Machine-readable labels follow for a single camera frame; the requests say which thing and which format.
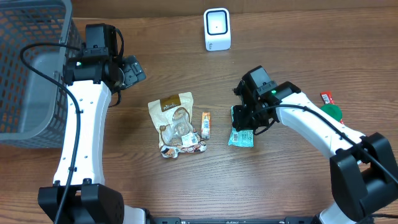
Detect white barcode scanner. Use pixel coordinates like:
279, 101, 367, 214
203, 7, 231, 52

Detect green lid jar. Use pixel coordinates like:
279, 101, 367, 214
320, 104, 343, 122

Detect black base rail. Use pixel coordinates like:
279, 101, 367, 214
146, 217, 313, 224

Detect grey plastic mesh basket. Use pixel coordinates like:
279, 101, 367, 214
1, 0, 82, 148

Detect white snack wrapper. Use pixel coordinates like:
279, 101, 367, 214
148, 92, 206, 158

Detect teal tissue packet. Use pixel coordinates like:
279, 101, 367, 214
228, 105, 255, 148

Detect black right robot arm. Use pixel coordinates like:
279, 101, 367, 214
232, 66, 397, 223

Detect red snack bar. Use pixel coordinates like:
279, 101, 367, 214
320, 91, 344, 124

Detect orange white snack packet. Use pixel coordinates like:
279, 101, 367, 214
201, 112, 211, 139

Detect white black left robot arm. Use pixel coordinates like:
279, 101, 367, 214
38, 24, 147, 223

